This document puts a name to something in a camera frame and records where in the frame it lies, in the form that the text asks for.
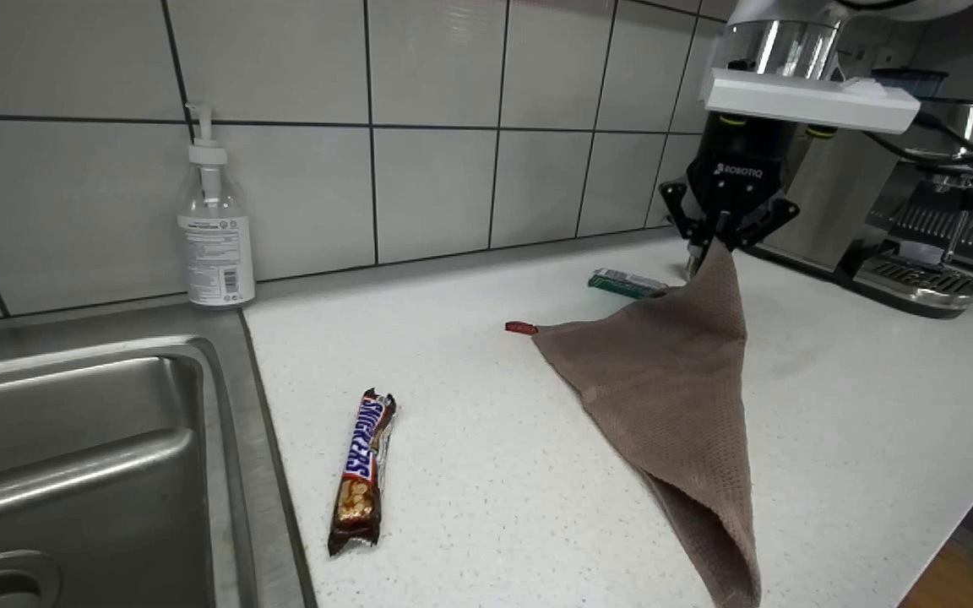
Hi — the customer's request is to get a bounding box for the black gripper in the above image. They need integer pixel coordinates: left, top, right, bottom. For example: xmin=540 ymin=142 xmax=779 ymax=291
xmin=663 ymin=111 xmax=799 ymax=257

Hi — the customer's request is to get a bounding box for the brown waffle towel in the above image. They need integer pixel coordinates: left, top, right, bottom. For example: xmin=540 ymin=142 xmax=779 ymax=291
xmin=503 ymin=238 xmax=765 ymax=608

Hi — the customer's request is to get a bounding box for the stainless steel espresso machine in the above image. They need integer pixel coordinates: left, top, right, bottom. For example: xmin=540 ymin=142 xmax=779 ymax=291
xmin=835 ymin=94 xmax=973 ymax=319

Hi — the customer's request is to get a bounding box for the Snickers chocolate bar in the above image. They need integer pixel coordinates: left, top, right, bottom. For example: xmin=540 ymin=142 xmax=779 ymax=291
xmin=324 ymin=385 xmax=397 ymax=556

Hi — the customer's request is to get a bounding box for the clear pump soap bottle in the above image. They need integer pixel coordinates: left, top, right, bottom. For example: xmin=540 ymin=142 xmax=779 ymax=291
xmin=176 ymin=104 xmax=260 ymax=312

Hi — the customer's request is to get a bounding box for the stainless steel sink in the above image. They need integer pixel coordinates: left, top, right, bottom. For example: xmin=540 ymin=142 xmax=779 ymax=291
xmin=0 ymin=300 xmax=322 ymax=608

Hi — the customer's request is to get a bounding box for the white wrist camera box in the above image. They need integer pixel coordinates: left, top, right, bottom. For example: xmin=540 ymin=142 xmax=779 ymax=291
xmin=703 ymin=65 xmax=923 ymax=139

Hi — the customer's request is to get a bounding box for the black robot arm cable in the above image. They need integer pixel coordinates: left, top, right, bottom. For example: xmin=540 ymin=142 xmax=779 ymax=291
xmin=860 ymin=104 xmax=973 ymax=173

